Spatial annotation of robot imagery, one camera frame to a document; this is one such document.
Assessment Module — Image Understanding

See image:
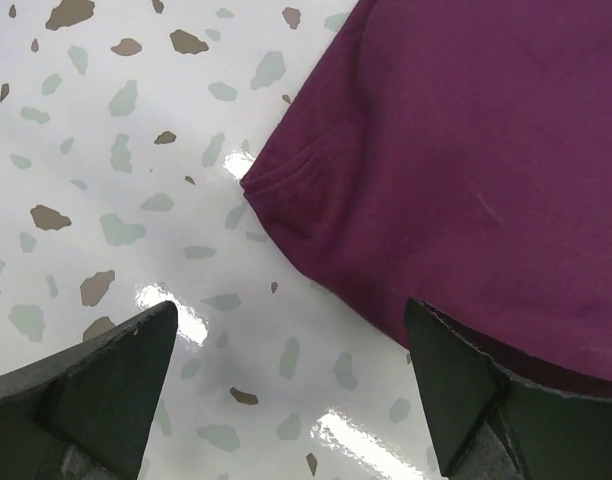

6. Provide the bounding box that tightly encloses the purple cloth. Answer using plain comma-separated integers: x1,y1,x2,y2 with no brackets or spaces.
241,1,612,382

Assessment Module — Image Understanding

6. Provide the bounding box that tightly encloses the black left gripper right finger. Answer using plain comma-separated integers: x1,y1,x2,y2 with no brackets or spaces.
405,299,612,479

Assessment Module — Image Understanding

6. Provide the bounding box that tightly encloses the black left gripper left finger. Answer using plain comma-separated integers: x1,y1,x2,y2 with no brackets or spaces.
0,301,178,479

